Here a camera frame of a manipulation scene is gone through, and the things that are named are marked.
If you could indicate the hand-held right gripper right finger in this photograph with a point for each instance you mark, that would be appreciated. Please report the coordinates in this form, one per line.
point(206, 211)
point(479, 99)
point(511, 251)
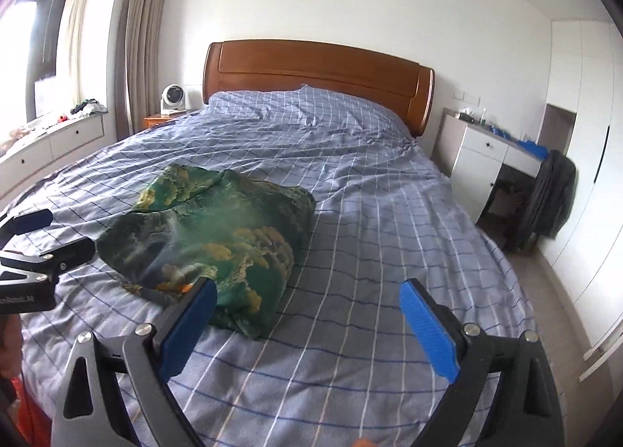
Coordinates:
point(430, 330)

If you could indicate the green printed garment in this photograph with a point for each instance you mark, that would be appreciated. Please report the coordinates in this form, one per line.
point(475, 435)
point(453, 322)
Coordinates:
point(219, 233)

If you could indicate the white desk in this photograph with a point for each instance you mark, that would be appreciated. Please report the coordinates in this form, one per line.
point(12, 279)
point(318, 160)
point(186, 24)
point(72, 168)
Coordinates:
point(474, 169)

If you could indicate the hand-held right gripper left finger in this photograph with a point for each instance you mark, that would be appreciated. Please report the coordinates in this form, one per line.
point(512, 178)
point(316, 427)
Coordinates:
point(187, 325)

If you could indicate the person's left forearm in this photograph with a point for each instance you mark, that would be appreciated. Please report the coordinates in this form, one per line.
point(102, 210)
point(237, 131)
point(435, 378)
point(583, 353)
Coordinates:
point(9, 345)

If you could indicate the person's red clothing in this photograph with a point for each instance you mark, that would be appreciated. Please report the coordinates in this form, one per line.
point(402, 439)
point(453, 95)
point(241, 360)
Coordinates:
point(29, 413)

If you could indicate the white wardrobe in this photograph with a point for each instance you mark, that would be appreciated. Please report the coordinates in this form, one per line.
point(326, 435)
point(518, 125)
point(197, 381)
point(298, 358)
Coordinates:
point(594, 135)

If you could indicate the pile of clothes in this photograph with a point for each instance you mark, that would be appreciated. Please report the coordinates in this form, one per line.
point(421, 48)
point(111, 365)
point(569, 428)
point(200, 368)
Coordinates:
point(87, 107)

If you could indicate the black chair with dark jacket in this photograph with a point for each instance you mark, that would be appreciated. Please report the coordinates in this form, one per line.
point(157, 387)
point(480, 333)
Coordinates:
point(550, 194)

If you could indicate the white wall switch plate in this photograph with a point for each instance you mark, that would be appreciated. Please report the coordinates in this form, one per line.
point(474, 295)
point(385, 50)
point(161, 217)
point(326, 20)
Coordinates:
point(467, 96)

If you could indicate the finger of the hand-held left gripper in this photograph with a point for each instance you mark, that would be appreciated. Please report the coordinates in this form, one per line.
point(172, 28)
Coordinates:
point(31, 220)
point(73, 252)

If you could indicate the wooden nightstand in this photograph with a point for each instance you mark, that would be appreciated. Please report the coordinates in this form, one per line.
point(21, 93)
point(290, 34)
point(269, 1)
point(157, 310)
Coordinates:
point(160, 122)

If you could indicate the white window cabinet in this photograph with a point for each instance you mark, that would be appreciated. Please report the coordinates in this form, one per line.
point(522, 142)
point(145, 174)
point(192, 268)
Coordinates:
point(63, 140)

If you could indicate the small white fan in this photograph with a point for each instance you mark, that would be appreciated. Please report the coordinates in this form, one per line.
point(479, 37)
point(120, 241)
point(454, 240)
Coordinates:
point(173, 95)

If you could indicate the beige curtain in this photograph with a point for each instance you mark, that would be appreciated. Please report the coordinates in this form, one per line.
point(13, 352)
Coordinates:
point(146, 38)

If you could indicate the blue checked bed sheet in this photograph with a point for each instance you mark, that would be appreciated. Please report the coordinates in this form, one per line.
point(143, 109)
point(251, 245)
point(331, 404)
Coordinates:
point(340, 174)

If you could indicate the wooden bed headboard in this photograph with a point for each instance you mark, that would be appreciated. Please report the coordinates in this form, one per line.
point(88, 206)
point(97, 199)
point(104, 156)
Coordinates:
point(316, 67)

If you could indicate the blue cloth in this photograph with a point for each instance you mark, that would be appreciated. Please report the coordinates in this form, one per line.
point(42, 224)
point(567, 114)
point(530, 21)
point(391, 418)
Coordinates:
point(533, 147)

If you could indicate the sheer white curtain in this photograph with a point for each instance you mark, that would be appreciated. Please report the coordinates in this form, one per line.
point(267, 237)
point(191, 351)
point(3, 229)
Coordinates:
point(75, 38)

